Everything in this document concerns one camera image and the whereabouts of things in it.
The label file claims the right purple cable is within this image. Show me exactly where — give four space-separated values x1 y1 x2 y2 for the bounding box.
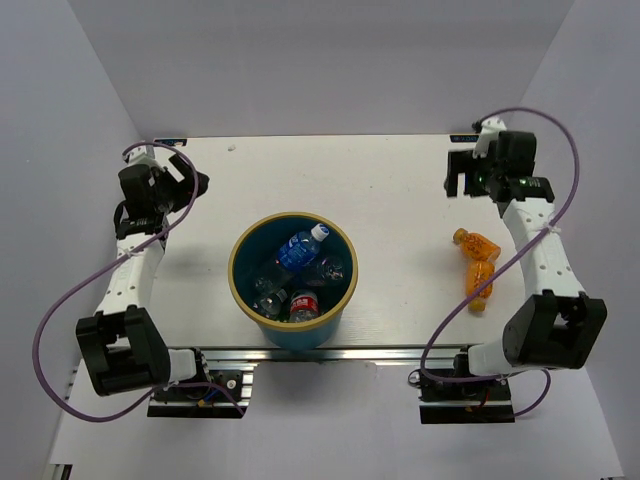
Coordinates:
418 107 581 419

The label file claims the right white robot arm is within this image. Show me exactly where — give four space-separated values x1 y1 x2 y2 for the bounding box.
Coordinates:
445 127 607 399

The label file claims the blue table sticker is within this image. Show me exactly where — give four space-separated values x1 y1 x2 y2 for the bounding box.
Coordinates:
449 134 479 143
155 138 187 147

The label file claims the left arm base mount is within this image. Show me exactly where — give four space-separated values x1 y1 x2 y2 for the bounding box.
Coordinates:
147 359 257 419

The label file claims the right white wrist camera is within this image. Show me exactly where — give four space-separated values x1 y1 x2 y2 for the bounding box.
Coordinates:
472 115 507 158

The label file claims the green plastic bottle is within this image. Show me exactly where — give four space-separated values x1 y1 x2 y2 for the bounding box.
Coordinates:
275 312 290 323

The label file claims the purple cable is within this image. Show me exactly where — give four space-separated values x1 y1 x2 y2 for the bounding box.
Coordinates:
418 107 581 419
32 141 246 424

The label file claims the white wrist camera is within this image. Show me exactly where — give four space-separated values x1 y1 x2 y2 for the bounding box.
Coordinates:
472 115 507 158
122 145 163 174

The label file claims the red label water bottle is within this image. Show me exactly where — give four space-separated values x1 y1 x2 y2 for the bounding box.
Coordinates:
289 290 319 323

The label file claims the blue label bottle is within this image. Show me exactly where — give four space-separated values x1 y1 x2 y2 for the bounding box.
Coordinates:
253 223 330 294
300 255 345 287

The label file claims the small pepsi label bottle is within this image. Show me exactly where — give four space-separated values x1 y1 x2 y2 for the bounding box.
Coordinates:
252 288 288 320

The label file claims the left blue table sticker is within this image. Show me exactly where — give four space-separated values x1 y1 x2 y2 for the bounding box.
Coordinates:
155 138 187 147

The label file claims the aluminium table frame rail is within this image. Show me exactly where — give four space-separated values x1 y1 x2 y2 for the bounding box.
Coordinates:
199 342 471 363

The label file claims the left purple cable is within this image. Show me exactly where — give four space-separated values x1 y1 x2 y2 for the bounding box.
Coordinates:
32 141 246 424

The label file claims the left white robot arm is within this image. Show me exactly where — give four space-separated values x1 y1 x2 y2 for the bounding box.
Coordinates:
76 147 212 399

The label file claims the teal bin with yellow rim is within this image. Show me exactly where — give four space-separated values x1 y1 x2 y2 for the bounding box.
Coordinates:
228 212 358 351

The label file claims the right blue table sticker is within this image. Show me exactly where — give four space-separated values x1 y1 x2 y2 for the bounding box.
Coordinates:
449 134 479 143

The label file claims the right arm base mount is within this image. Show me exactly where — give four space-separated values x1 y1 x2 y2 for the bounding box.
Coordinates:
407 369 515 425

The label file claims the orange plastic bottle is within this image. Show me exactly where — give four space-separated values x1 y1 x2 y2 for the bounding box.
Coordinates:
453 228 501 297

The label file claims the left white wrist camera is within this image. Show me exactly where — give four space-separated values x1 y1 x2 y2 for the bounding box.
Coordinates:
122 145 163 174

